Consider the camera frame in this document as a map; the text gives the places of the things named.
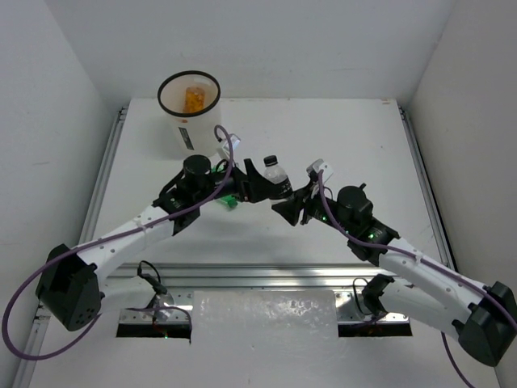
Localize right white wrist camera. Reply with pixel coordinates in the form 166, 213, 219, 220
306, 158, 334, 181

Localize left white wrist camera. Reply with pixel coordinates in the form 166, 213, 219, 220
217, 133, 241, 160

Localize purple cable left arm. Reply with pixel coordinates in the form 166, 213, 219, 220
2, 124, 235, 361

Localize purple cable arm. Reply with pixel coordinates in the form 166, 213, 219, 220
2, 124, 235, 361
317, 169, 517, 388

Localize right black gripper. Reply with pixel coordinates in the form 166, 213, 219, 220
272, 179, 354, 236

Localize green crushed plastic bottle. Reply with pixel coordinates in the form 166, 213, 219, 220
216, 195, 238, 210

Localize white plastic bin black rim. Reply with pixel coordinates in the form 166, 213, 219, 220
157, 70, 221, 158

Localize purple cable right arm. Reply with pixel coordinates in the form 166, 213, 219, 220
317, 169, 517, 388

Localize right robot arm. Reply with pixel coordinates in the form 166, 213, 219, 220
272, 178, 516, 367

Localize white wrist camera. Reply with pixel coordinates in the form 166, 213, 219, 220
217, 133, 241, 160
306, 158, 334, 181

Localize aluminium frame rail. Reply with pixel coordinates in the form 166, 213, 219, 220
102, 264, 409, 323

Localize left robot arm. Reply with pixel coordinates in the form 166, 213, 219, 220
36, 154, 292, 331

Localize clear bottle black label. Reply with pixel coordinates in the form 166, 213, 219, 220
263, 155, 294, 205

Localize orange juice bottle gold cap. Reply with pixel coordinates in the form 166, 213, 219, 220
183, 86, 206, 114

